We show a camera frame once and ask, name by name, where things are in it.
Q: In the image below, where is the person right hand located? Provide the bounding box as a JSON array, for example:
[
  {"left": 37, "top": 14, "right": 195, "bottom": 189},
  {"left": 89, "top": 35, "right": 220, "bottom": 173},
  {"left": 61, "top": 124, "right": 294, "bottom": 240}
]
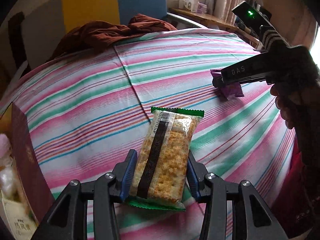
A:
[{"left": 273, "top": 68, "right": 319, "bottom": 157}]

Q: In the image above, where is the white plastic bag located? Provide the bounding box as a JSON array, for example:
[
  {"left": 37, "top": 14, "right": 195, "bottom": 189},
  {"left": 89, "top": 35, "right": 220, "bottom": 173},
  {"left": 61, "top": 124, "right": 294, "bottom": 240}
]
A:
[{"left": 1, "top": 155, "right": 17, "bottom": 199}]

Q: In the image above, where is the gold tray box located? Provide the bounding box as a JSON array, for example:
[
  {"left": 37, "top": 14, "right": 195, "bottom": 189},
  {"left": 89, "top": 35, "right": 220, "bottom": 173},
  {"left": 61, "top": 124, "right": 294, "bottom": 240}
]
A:
[{"left": 1, "top": 102, "right": 54, "bottom": 225}]

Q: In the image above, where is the dark red blanket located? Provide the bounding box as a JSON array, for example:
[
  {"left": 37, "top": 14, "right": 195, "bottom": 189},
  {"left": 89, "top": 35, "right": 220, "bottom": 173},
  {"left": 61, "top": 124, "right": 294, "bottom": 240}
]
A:
[{"left": 49, "top": 14, "right": 176, "bottom": 61}]

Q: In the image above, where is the white cardboard box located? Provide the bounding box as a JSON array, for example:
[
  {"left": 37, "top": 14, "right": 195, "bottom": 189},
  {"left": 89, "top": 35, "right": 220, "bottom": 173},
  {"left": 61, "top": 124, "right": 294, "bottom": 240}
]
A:
[{"left": 1, "top": 191, "right": 37, "bottom": 239}]

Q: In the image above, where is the pink white rolled sock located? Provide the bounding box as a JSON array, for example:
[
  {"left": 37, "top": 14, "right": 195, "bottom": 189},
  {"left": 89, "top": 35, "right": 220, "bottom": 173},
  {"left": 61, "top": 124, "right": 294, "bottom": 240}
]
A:
[{"left": 0, "top": 133, "right": 11, "bottom": 158}]

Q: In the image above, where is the grey yellow blue headboard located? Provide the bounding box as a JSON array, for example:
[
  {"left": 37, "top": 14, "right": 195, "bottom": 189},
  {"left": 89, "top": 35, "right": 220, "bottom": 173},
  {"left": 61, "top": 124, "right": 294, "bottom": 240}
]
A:
[{"left": 1, "top": 0, "right": 167, "bottom": 73}]

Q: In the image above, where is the white box on shelf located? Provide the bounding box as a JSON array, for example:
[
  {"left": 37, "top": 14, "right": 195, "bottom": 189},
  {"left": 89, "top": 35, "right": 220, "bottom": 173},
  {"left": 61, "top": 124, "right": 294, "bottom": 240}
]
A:
[{"left": 178, "top": 0, "right": 207, "bottom": 14}]

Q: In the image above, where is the wooden bedside shelf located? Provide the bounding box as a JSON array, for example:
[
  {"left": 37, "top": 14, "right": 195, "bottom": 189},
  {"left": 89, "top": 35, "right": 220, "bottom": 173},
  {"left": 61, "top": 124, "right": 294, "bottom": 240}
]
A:
[{"left": 168, "top": 8, "right": 261, "bottom": 48}]

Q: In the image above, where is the purple pyramid packet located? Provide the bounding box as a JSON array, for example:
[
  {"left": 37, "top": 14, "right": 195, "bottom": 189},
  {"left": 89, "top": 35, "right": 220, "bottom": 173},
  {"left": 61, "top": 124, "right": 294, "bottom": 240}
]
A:
[{"left": 210, "top": 69, "right": 244, "bottom": 99}]

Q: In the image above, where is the cracker packet green wrapper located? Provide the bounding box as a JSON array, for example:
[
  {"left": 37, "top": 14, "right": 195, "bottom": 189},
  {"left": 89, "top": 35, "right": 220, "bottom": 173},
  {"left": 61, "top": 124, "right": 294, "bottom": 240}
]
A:
[{"left": 126, "top": 107, "right": 204, "bottom": 211}]

